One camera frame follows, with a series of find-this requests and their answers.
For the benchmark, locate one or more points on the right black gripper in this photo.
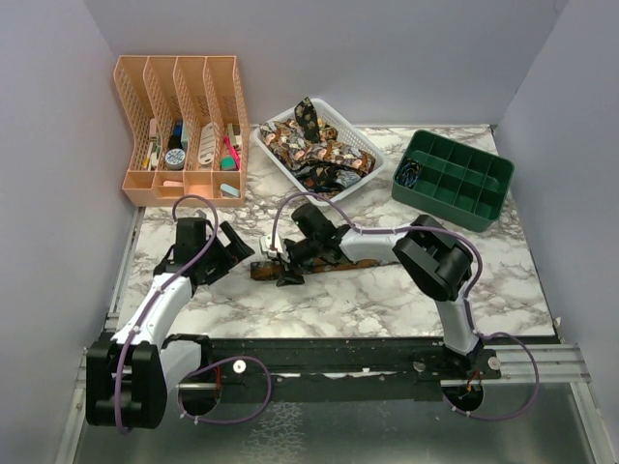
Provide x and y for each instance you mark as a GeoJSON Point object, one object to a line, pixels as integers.
{"type": "Point", "coordinates": [287, 274]}

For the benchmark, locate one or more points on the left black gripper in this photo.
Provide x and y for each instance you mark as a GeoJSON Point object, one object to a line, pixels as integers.
{"type": "Point", "coordinates": [231, 254]}

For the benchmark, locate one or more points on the orange floral tie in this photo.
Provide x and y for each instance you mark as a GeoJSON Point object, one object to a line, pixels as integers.
{"type": "Point", "coordinates": [271, 270]}

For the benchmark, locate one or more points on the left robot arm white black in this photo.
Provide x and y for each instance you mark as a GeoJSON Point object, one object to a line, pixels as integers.
{"type": "Point", "coordinates": [130, 374]}

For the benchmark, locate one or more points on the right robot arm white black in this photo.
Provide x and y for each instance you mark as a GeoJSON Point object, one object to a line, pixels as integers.
{"type": "Point", "coordinates": [438, 261]}

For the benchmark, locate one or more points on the pile of patterned ties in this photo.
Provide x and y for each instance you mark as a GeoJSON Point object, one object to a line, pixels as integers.
{"type": "Point", "coordinates": [310, 150]}

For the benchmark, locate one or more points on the teal eraser block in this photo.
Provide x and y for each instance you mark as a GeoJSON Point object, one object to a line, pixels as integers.
{"type": "Point", "coordinates": [228, 163]}

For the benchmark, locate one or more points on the pink marker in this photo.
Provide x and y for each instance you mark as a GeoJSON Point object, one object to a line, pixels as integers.
{"type": "Point", "coordinates": [231, 150]}

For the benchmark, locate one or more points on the round blue tin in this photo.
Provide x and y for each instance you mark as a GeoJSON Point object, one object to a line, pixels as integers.
{"type": "Point", "coordinates": [175, 159]}

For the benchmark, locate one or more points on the white plastic lattice basket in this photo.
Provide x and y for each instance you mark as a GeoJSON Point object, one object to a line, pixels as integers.
{"type": "Point", "coordinates": [347, 134]}

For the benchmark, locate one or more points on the rolled tie in tray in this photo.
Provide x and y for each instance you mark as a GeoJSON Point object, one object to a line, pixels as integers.
{"type": "Point", "coordinates": [408, 173]}

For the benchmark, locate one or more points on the peach plastic desk organizer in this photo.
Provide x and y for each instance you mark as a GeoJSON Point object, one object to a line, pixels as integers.
{"type": "Point", "coordinates": [188, 102]}

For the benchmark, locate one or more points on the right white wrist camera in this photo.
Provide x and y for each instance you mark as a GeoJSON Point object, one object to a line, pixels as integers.
{"type": "Point", "coordinates": [271, 246]}

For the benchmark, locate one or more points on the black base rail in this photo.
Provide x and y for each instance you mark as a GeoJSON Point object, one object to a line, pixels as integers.
{"type": "Point", "coordinates": [334, 369]}

